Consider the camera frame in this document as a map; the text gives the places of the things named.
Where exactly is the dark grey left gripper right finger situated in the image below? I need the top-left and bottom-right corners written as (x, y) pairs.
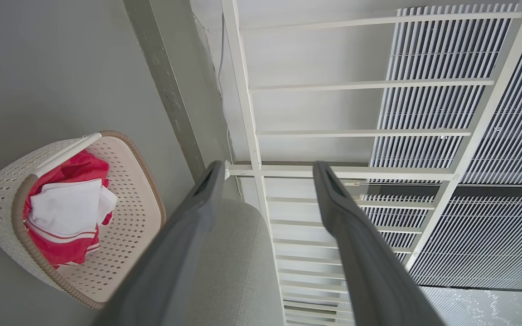
top-left (312, 161), bottom-right (445, 326)

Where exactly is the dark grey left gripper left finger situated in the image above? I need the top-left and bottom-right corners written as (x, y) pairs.
top-left (92, 160), bottom-right (226, 326)

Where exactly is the cream perforated laundry basket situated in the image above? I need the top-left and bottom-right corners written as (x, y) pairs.
top-left (0, 130), bottom-right (167, 310)

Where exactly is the grey fabric sofa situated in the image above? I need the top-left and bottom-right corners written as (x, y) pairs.
top-left (184, 198), bottom-right (287, 326)

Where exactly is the red garment with white stripes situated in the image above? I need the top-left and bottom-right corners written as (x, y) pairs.
top-left (22, 151), bottom-right (113, 268)

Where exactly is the white railing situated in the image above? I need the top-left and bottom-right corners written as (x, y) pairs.
top-left (220, 0), bottom-right (522, 326)

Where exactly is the raised grey concrete step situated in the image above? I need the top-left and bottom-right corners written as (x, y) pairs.
top-left (123, 0), bottom-right (244, 201)

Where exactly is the thin pale cable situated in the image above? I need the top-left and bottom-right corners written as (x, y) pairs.
top-left (217, 13), bottom-right (244, 201)

